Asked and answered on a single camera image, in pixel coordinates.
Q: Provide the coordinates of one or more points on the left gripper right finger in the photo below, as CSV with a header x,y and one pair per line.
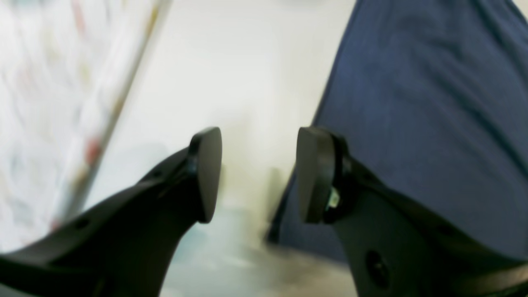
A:
x,y
395,247

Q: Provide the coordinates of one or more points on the dark blue t-shirt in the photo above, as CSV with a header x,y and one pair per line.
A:
x,y
431,95

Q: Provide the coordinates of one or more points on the terrazzo patterned side table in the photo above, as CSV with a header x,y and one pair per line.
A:
x,y
66,67

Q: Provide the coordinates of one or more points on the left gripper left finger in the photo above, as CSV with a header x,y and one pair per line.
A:
x,y
122,247

